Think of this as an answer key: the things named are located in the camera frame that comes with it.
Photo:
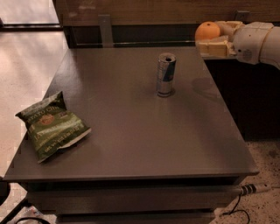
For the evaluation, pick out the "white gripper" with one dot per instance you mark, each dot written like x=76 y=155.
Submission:
x=250 y=41

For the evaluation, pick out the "orange fruit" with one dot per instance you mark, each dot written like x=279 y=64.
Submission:
x=207 y=30

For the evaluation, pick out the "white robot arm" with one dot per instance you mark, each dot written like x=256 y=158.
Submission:
x=270 y=51

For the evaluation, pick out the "green jalapeno chip bag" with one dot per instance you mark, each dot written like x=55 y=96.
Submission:
x=51 y=126

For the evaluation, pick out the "silver blue energy drink can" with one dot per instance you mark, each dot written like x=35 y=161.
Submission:
x=165 y=72

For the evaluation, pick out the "dark grey drawer cabinet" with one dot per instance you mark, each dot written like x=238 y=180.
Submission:
x=147 y=159

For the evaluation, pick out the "black chair base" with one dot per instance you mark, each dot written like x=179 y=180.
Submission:
x=18 y=210

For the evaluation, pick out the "right metal wall bracket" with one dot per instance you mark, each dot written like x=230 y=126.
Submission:
x=241 y=15

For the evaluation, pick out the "metal wall bracket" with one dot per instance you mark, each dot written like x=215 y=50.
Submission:
x=241 y=15
x=105 y=26

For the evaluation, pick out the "left metal wall bracket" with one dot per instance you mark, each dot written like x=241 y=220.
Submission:
x=105 y=26

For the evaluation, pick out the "striped cable plug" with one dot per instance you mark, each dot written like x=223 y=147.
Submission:
x=254 y=188

